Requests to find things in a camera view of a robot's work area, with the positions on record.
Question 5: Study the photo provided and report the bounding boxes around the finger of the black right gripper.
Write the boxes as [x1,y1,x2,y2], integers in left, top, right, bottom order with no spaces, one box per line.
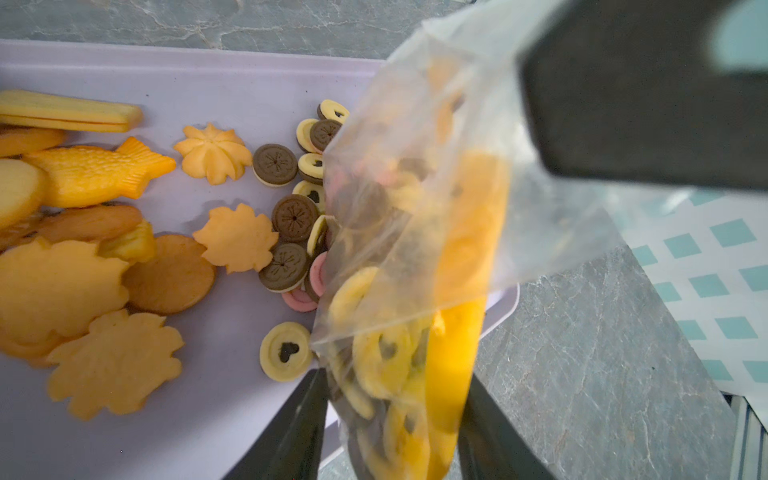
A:
[520,1,767,191]

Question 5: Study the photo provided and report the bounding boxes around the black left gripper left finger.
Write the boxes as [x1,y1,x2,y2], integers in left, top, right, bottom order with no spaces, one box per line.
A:
[225,368,329,479]

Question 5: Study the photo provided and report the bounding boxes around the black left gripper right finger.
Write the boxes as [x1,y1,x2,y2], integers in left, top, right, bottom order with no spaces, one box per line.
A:
[458,375,555,480]

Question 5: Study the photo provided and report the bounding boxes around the ziploc bag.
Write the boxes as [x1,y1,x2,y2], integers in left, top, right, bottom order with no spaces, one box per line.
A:
[310,0,691,480]

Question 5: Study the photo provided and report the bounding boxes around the pile of mixed sandwich cookies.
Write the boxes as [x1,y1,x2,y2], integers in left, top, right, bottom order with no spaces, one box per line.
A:
[251,98,352,384]

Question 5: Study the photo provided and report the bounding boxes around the pile of orange cookies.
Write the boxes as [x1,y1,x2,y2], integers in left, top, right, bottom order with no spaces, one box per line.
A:
[1,90,279,421]

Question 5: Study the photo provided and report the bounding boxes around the lavender plastic tray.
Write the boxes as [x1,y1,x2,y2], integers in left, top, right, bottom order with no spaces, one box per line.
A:
[0,38,521,480]

